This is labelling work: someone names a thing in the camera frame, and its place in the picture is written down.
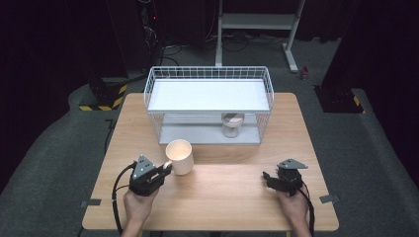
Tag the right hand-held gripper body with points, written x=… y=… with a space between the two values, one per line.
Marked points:
x=289 y=179

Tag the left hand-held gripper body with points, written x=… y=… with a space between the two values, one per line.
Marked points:
x=145 y=179

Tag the cream white cup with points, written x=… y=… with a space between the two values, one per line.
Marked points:
x=180 y=158

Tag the glass jar with white lid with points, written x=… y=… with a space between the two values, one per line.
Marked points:
x=232 y=123

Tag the person's left hand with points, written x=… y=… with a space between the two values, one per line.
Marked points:
x=140 y=207

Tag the person's right hand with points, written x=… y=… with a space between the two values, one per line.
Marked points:
x=294 y=207

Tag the grey tape strip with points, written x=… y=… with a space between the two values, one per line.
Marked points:
x=90 y=202
x=329 y=198

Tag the black base with yellow stripes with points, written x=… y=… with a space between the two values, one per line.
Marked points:
x=339 y=100
x=105 y=95

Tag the small red object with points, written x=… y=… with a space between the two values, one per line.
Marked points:
x=305 y=73

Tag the dark equipment tower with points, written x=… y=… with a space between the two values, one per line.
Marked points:
x=138 y=33

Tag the grey metal stand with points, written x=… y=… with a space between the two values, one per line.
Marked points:
x=257 y=21

